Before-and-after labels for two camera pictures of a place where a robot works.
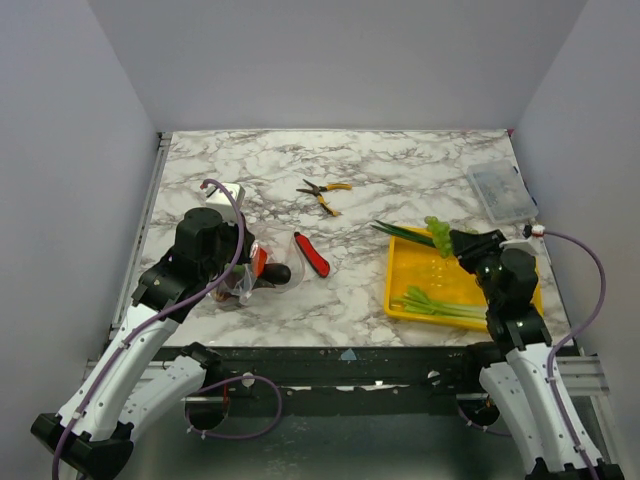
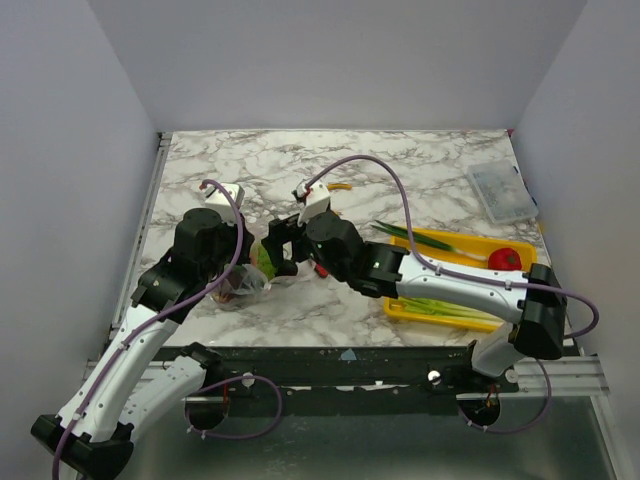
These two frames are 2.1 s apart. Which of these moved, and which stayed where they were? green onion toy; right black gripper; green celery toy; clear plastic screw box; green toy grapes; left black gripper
Moved: green toy grapes; right black gripper
Stayed: left black gripper; green onion toy; clear plastic screw box; green celery toy
